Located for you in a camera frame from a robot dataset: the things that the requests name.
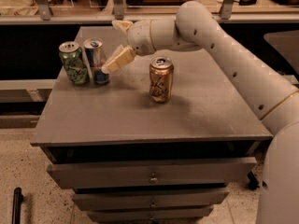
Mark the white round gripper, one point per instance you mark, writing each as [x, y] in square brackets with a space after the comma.
[140, 36]

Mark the blue silver redbull can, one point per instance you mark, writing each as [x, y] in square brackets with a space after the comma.
[96, 58]

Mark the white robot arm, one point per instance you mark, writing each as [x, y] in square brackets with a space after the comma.
[271, 97]

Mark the orange lacroix can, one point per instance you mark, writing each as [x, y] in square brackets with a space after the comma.
[161, 71]

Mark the green lacroix can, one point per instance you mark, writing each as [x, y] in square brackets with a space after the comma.
[70, 54]

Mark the grey metal railing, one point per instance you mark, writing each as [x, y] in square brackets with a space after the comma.
[91, 11]

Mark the grey drawer cabinet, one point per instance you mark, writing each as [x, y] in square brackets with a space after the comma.
[205, 119]

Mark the top grey drawer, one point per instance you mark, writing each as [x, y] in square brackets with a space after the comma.
[116, 174]

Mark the grey drawer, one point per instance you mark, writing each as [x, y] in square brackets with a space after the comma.
[144, 199]
[150, 214]
[116, 174]

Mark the middle grey drawer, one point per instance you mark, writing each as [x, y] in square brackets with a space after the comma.
[144, 199]

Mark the bottom grey drawer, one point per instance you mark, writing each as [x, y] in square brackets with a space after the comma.
[150, 214]

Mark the black pole on floor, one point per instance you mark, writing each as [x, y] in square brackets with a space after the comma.
[16, 209]

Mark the black cabinet caster wheel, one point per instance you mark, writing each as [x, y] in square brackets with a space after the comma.
[253, 182]

